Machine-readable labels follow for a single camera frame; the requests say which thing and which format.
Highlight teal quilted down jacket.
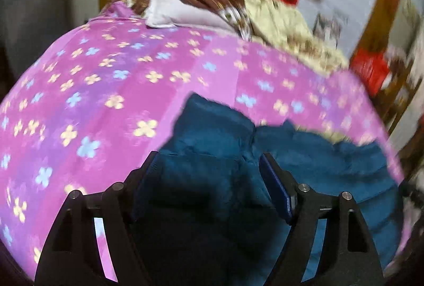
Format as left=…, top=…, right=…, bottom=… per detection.
left=133, top=94, right=403, bottom=285

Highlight wooden shelf unit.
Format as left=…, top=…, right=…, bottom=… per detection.
left=374, top=45, right=423, bottom=135

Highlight red shopping bag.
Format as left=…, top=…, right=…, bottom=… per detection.
left=349, top=49, right=390, bottom=97

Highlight pink floral bed sheet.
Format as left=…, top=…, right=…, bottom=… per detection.
left=1, top=4, right=403, bottom=278

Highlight cream brown floral quilt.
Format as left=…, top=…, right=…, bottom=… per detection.
left=106, top=0, right=348, bottom=76

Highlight white pillow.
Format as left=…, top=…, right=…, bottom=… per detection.
left=146, top=0, right=234, bottom=33

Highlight wall photo of woman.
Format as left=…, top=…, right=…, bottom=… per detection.
left=313, top=12, right=348, bottom=49

